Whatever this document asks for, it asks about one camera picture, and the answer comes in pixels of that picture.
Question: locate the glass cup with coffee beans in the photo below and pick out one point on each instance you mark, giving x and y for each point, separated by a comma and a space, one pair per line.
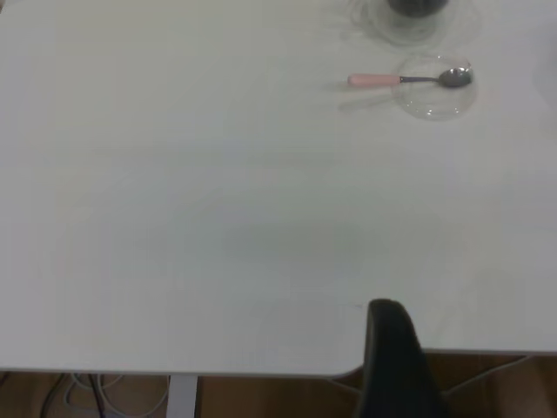
413, 19

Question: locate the grey table leg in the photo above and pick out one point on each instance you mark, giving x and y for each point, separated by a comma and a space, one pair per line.
183, 396

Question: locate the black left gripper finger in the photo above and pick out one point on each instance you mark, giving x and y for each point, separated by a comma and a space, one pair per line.
396, 370

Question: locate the clear glass lid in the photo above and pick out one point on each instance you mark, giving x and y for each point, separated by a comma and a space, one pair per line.
435, 102

